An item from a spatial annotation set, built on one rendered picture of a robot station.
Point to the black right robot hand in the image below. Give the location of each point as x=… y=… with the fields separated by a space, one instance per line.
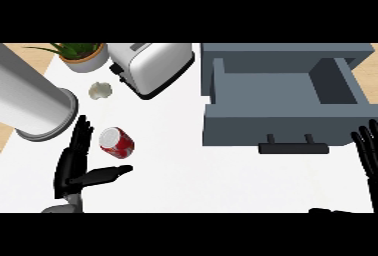
x=369 y=150

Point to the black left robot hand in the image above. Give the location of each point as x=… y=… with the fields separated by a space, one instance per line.
x=71 y=163

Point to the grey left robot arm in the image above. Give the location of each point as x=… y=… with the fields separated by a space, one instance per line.
x=67 y=204

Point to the red soda can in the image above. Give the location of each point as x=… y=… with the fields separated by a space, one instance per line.
x=117 y=142

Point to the grey open drawer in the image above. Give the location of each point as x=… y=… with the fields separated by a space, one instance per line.
x=285 y=110

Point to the large white cylinder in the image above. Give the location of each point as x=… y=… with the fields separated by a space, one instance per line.
x=30 y=98

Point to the pale garlic bulb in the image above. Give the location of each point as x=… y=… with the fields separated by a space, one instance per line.
x=101 y=90

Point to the potted green plant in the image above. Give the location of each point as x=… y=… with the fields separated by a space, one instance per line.
x=81 y=55

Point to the white toaster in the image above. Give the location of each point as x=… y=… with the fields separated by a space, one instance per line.
x=149 y=68

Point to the grey cabinet body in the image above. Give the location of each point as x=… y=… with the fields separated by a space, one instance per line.
x=275 y=53

